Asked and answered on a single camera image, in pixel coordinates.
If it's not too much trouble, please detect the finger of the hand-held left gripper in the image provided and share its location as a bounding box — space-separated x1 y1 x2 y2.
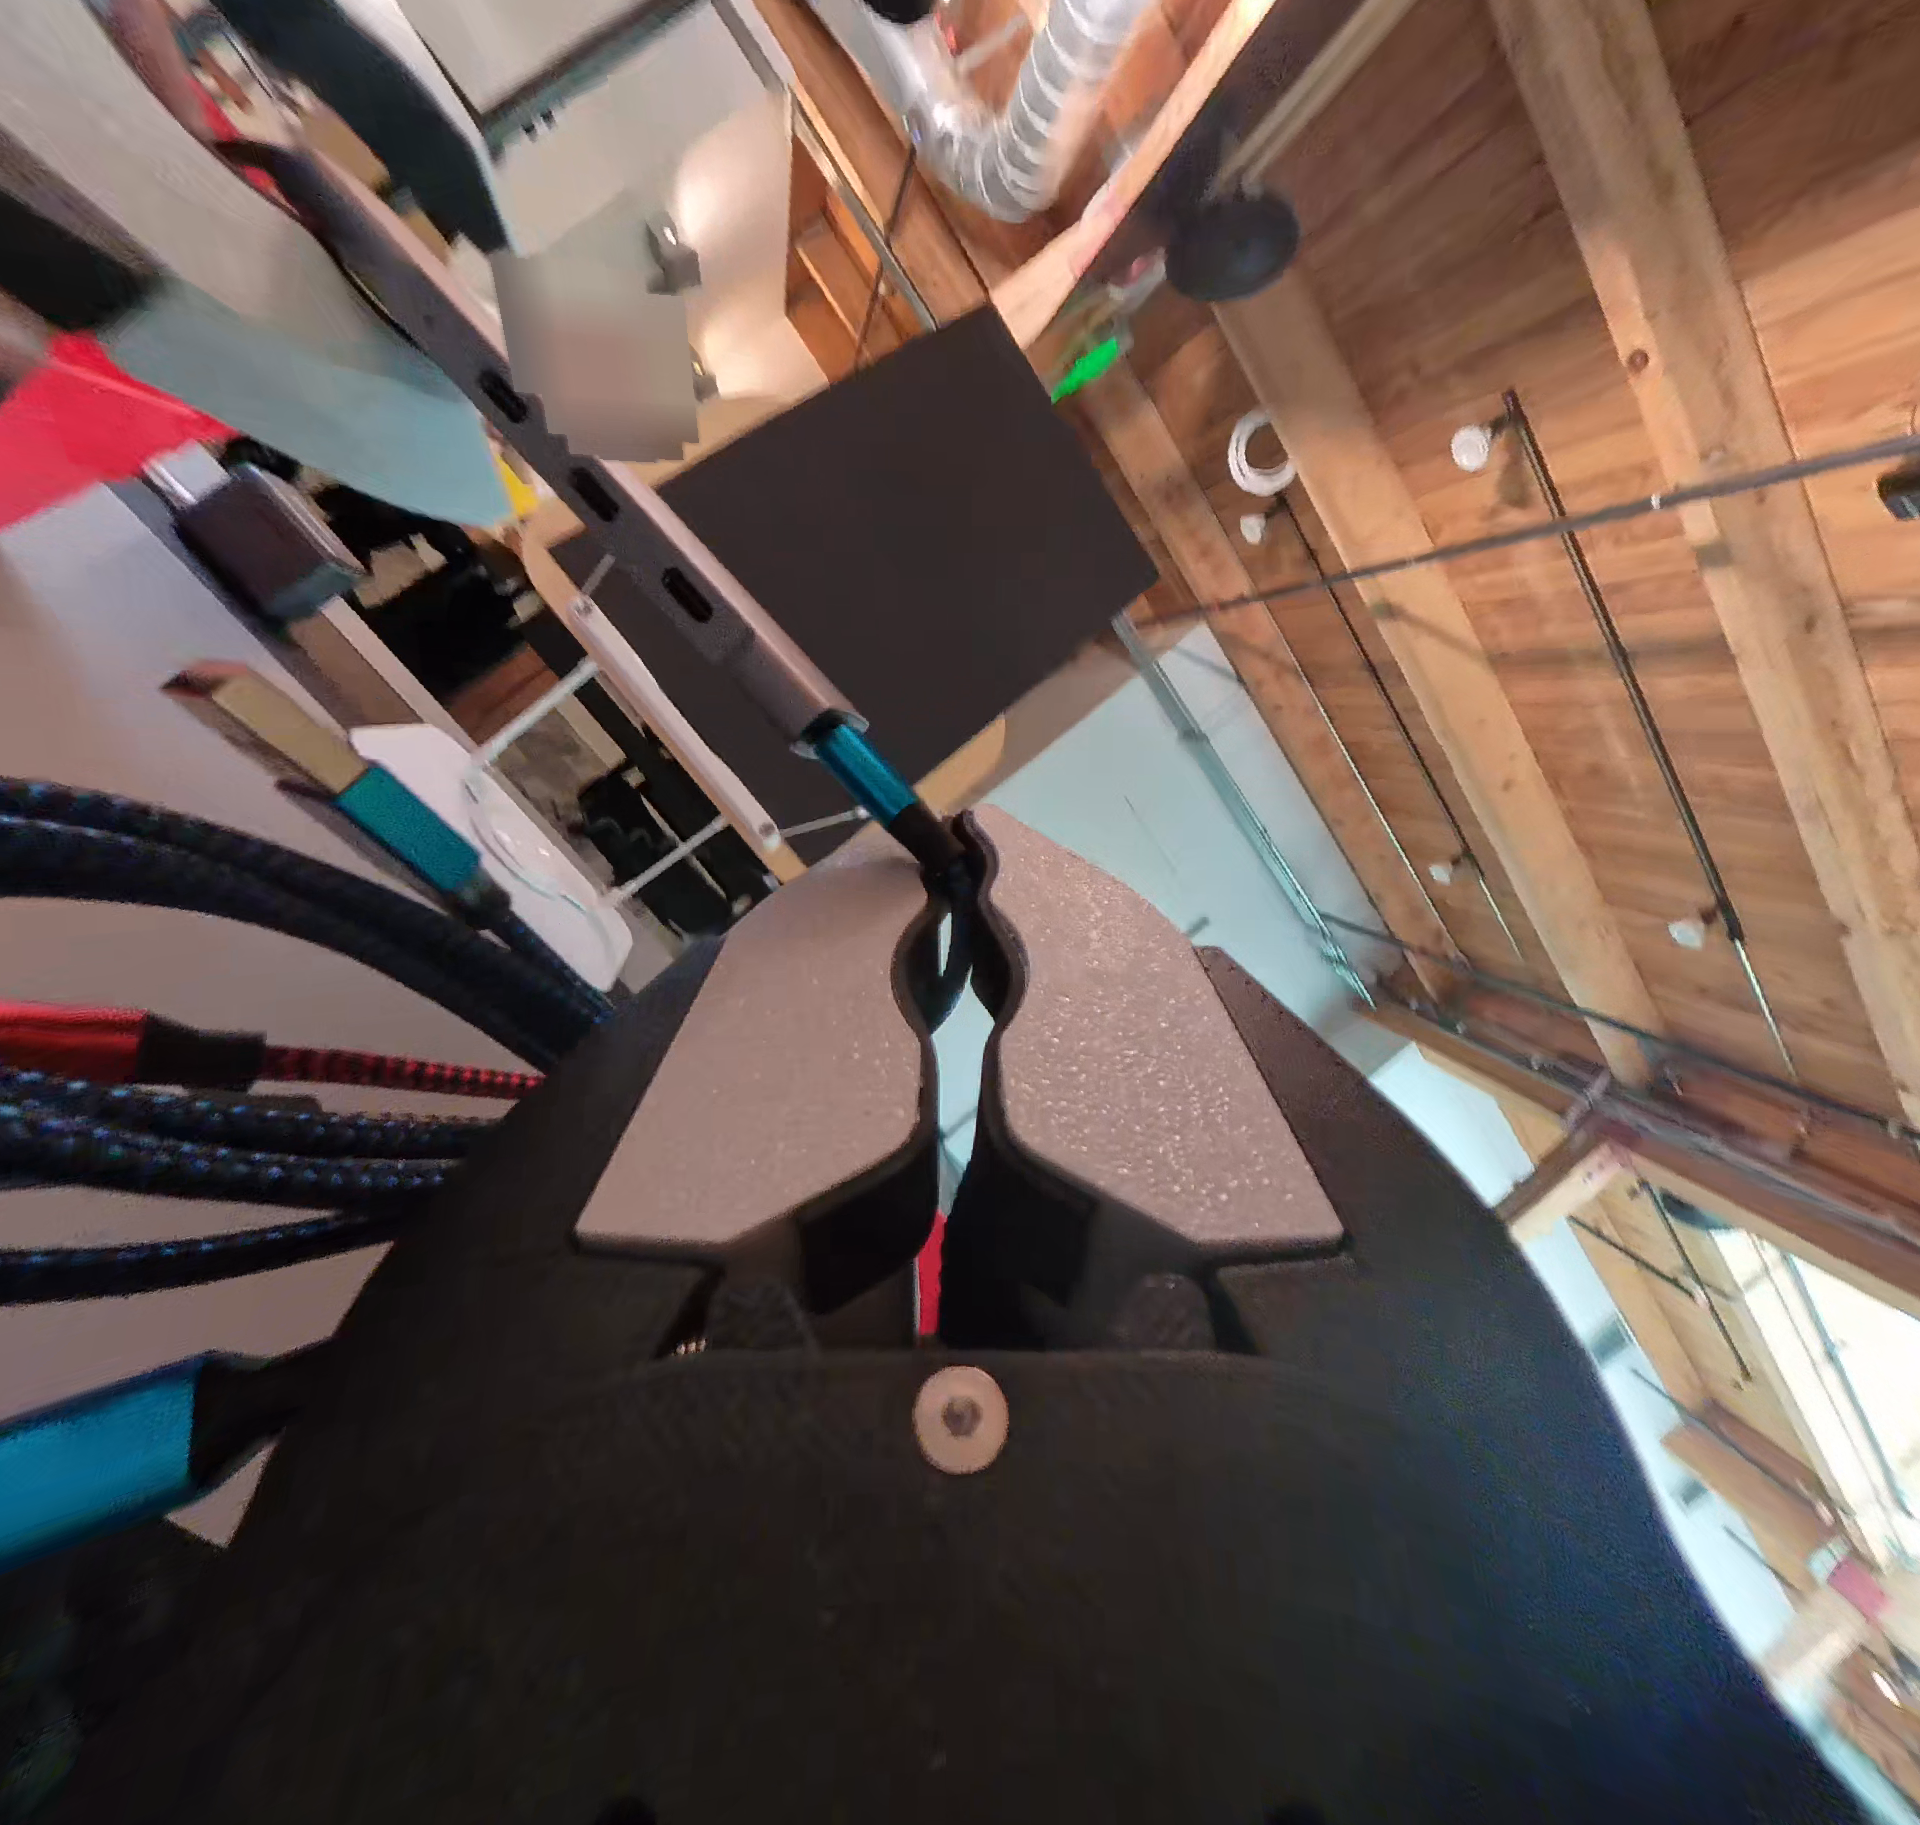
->
0 0 514 533
120 0 521 263

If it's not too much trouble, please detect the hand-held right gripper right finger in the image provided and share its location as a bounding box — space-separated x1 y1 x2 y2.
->
948 802 1346 1339

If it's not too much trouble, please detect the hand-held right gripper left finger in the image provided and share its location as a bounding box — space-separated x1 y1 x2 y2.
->
573 850 964 1317

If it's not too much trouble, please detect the blue usb-c plug cable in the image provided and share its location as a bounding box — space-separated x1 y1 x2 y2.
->
802 710 985 1032

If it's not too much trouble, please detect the grey usb hub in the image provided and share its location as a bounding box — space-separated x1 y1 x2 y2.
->
250 138 846 740

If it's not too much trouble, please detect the grey charger cube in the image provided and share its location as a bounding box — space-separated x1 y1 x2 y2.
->
172 484 358 628

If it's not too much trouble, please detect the rounded wooden board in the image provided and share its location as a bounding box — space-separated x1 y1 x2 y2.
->
904 714 1014 811

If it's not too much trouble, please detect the white book stand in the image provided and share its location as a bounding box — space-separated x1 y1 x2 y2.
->
356 548 875 998

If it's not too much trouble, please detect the black sheet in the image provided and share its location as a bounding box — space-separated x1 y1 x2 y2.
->
657 302 1159 795

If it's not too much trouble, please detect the navy braided cable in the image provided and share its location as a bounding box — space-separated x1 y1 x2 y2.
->
0 781 615 1063
0 1073 504 1309

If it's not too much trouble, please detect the blue usb-a plug cable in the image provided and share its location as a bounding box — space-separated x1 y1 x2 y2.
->
160 660 514 937

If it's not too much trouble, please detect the red braided cable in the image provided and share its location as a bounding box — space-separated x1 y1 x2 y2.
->
0 1009 544 1103

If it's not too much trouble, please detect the silver flexible duct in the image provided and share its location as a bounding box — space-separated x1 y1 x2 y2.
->
907 0 1198 222

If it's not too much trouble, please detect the blue plug navy cable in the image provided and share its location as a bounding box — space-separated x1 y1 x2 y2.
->
0 1352 325 1569

